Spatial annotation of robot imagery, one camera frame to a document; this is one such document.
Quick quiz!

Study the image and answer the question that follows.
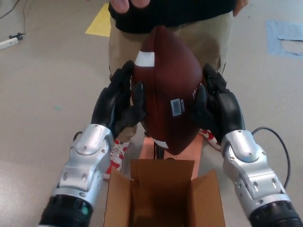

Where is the white power strip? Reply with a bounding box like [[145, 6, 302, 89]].
[[0, 37, 20, 51]]

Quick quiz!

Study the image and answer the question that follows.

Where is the person's left red white sneaker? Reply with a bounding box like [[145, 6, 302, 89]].
[[198, 129, 222, 151]]

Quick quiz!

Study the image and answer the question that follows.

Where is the person's right red white sneaker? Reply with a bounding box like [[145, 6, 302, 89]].
[[103, 139, 131, 180]]

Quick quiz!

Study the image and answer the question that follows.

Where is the black stand post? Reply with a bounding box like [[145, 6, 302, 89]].
[[153, 141, 165, 160]]

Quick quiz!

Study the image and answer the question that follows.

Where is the black shirt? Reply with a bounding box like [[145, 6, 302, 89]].
[[108, 0, 239, 33]]

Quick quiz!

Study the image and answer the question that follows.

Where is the thin black cable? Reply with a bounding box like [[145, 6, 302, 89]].
[[0, 0, 17, 19], [22, 0, 27, 34]]

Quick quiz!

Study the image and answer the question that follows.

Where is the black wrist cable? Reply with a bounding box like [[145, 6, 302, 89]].
[[250, 127, 291, 190]]

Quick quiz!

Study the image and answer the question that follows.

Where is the person's right hand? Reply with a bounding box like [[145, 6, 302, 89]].
[[111, 0, 152, 13]]

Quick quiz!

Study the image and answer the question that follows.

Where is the person's red white sneaker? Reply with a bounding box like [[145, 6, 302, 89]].
[[103, 139, 131, 180], [198, 129, 222, 151]]

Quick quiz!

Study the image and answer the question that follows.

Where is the torn blue paper sheet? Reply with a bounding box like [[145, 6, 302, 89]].
[[265, 19, 303, 58]]

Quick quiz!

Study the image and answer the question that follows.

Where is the robot left black hand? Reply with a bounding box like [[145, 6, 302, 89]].
[[90, 60, 146, 140]]

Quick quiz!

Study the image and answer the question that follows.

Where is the person's left hand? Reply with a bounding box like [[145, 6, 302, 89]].
[[233, 0, 248, 17]]

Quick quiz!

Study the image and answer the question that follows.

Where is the brown leather football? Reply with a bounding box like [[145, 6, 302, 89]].
[[131, 26, 206, 157]]

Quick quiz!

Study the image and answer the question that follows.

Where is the brown cardboard box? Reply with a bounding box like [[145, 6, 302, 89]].
[[103, 159, 225, 227]]

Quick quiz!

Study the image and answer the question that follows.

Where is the yellow floor marker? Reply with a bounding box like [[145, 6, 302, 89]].
[[85, 2, 112, 37]]

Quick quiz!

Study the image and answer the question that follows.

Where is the robot right black hand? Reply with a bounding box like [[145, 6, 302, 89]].
[[189, 63, 246, 145]]

